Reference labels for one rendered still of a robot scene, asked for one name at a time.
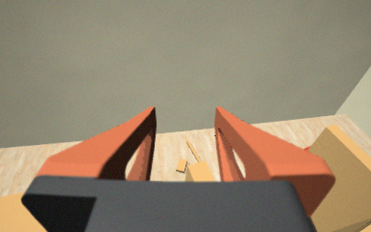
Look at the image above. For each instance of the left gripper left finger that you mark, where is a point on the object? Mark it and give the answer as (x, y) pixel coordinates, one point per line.
(107, 154)

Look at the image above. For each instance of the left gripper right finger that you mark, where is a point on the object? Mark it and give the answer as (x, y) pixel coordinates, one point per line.
(268, 157)

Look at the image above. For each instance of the tan flat board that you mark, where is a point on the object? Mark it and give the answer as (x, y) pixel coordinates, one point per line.
(14, 217)

